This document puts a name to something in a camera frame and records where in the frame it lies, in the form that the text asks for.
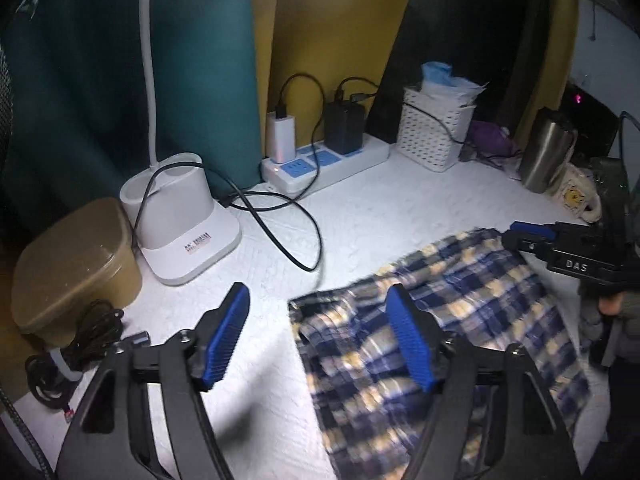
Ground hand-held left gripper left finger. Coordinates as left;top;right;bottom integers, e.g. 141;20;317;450
55;282;251;480

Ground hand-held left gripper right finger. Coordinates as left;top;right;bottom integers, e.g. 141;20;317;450
385;283;583;480

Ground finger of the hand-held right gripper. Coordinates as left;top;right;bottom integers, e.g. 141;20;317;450
501;231;554;262
510;221;557;241

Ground blue yellow plaid pants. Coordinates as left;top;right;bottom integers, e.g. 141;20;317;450
287;228;594;480

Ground person's right forearm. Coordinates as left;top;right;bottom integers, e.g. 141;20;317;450
579;292;640;369

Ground person's right hand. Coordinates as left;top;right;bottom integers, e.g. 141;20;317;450
597;292;625;317

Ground white cartoon mug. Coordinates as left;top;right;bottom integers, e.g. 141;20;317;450
554;165;601;224

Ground steel tumbler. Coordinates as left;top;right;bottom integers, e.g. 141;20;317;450
517;107;579;195

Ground purple cloth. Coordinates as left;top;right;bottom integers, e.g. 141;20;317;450
467;120;516;162

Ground white desk lamp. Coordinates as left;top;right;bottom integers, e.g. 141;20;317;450
119;0;243;287

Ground black electronic box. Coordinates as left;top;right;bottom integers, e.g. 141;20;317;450
562;85;621;162

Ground white plastic basket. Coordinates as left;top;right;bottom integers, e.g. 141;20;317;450
396;86;476;174

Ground tan lidded plastic container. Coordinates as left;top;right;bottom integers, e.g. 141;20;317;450
10;197;144;337

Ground clear blue plastic bag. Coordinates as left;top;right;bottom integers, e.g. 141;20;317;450
420;61;489;109

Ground yellow curtain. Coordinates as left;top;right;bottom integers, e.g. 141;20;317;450
515;0;582;152

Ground white power strip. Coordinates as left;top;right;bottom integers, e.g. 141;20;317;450
260;132;391;199

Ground white charger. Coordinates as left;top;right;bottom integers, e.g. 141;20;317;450
265;105;297;163

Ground black charger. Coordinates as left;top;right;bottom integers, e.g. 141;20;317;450
323;90;366;154

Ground dark curtain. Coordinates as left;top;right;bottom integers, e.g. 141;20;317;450
370;0;552;147

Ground teal curtain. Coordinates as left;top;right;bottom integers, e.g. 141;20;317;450
0;0;262;233

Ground black lamp cable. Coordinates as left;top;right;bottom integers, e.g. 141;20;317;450
133;73;326;274

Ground bundled black cable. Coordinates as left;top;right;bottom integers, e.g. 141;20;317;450
25;300;152;414

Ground black charger cable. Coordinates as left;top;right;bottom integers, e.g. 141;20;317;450
334;76;474;154

